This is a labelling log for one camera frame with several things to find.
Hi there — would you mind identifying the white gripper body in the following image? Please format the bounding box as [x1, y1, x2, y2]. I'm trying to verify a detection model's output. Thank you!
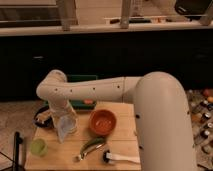
[49, 103, 80, 135]

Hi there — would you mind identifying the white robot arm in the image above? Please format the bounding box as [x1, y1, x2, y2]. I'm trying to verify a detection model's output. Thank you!
[36, 70, 197, 171]

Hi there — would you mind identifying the green paper cup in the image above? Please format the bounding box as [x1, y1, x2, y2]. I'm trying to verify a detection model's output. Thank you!
[30, 139, 47, 156]

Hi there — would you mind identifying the black round plate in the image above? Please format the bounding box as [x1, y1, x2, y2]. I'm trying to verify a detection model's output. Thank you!
[33, 106, 53, 128]

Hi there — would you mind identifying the orange bowl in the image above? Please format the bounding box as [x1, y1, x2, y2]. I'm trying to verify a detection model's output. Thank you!
[89, 109, 117, 136]

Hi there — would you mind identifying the black stand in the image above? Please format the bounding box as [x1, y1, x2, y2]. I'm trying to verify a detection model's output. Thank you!
[0, 132, 25, 171]

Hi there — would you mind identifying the white handled brush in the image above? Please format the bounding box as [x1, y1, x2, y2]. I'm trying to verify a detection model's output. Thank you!
[103, 151, 140, 164]

